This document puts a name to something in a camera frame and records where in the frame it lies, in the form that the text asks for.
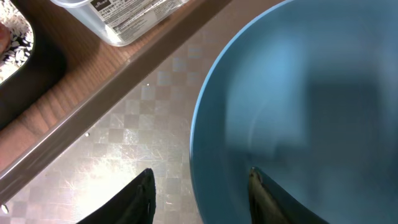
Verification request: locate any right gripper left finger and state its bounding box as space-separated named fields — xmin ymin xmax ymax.
xmin=78 ymin=168 xmax=156 ymax=224

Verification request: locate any clear plastic bin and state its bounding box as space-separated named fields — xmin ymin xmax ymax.
xmin=50 ymin=0 xmax=188 ymax=47

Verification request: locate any spilled white rice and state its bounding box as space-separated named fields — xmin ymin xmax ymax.
xmin=1 ymin=0 xmax=34 ymax=83

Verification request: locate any dark blue plate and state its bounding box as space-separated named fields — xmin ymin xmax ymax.
xmin=190 ymin=1 xmax=397 ymax=223

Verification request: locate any brown serving tray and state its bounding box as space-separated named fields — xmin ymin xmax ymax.
xmin=0 ymin=0 xmax=284 ymax=224

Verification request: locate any orange carrot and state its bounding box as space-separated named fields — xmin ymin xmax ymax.
xmin=0 ymin=23 xmax=11 ymax=54

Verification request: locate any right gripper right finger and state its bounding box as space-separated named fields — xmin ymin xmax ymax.
xmin=248 ymin=167 xmax=327 ymax=224

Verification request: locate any black waste tray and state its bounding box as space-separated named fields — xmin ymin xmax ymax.
xmin=1 ymin=1 xmax=67 ymax=129

